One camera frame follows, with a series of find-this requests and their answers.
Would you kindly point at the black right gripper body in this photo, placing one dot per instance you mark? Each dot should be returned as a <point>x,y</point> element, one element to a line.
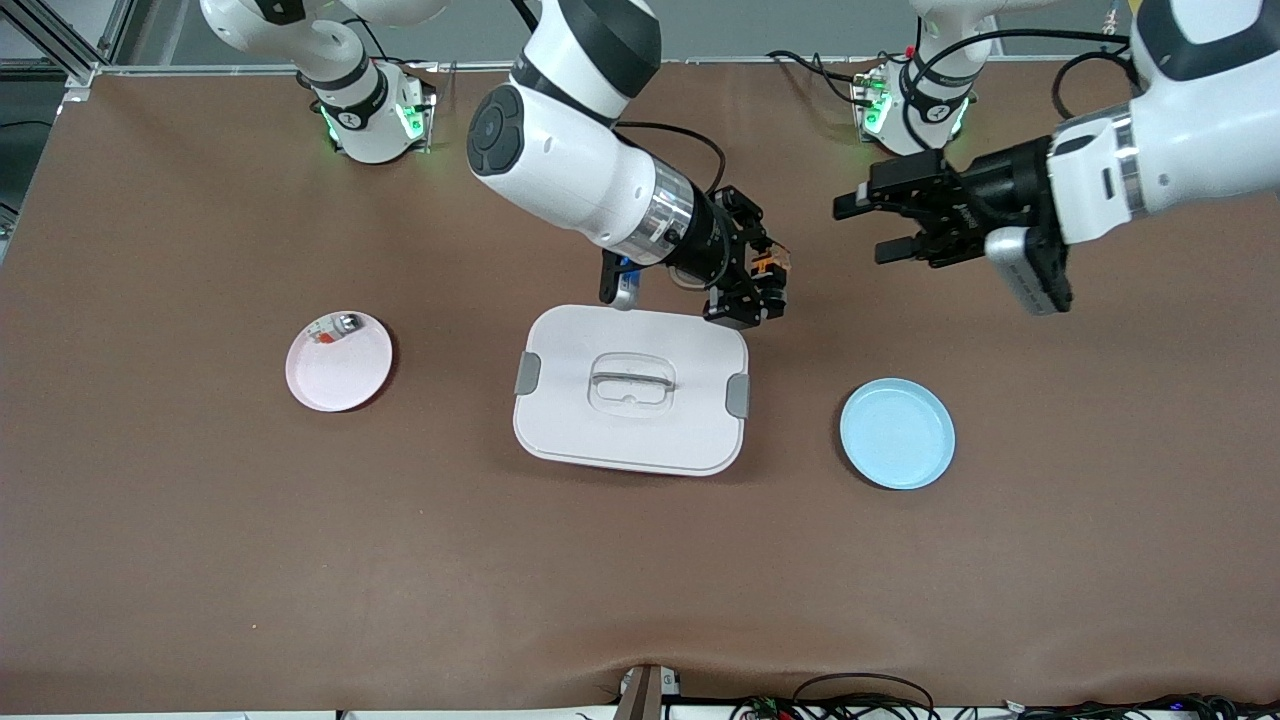
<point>712,247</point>

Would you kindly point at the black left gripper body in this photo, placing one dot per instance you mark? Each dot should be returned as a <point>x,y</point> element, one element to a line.
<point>1010,183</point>

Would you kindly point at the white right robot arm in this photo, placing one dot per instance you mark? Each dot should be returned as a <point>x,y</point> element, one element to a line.
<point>560,170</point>

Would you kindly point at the white lidded storage box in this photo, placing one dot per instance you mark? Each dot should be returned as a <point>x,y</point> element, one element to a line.
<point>630,440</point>

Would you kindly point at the light blue round plate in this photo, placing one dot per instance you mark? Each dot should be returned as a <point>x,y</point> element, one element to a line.
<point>897,433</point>

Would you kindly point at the pink round plate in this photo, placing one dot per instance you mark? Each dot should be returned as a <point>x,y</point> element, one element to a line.
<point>340,375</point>

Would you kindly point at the brown table mat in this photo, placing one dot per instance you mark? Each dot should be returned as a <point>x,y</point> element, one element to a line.
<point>200,550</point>

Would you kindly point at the metal table edge rail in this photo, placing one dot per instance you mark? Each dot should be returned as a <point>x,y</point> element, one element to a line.
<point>800,62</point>

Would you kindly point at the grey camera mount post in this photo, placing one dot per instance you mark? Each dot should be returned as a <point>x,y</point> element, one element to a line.
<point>645,695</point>

